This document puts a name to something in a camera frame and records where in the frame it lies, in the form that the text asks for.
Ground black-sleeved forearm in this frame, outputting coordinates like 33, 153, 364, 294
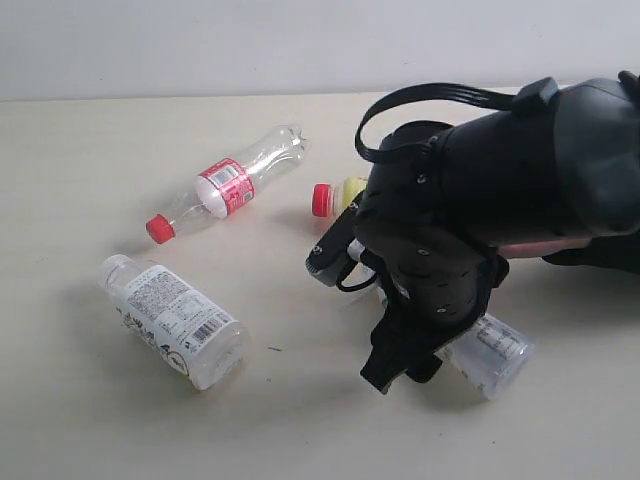
543, 232, 640, 275

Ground clear bottle white text label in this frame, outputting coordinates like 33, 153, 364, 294
99, 254, 250, 391

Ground person's open hand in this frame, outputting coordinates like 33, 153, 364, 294
498, 238, 591, 259

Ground clear bottle green label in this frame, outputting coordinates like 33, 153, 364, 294
344, 238, 536, 401

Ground clear red-label cola bottle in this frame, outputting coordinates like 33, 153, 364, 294
145, 125, 309, 244

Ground yellow juice bottle red cap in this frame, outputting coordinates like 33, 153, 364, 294
311, 176, 367, 218

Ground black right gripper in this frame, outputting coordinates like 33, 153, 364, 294
355, 120, 509, 394

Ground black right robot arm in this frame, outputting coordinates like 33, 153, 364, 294
354, 71, 639, 392

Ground black flat ribbon cable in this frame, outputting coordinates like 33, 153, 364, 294
354, 82, 524, 165

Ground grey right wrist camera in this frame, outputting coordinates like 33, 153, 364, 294
305, 201, 370, 293

